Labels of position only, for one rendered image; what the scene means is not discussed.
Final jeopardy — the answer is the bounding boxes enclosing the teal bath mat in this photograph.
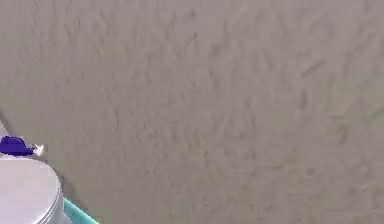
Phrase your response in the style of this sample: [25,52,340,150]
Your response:
[63,197,101,224]

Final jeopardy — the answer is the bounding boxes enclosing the blue spray bottle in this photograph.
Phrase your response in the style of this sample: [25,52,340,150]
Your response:
[0,135,45,158]

